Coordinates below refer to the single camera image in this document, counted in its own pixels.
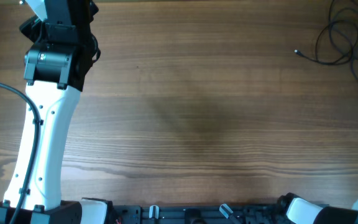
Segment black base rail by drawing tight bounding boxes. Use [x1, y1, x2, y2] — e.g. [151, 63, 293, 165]
[110, 204, 291, 224]

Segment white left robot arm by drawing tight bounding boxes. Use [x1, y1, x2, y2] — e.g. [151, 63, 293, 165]
[0, 0, 112, 223]

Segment black USB cable bundle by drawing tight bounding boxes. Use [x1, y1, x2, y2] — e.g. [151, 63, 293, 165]
[293, 0, 358, 128]

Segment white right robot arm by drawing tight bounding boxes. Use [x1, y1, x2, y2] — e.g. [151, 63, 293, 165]
[278, 193, 358, 224]

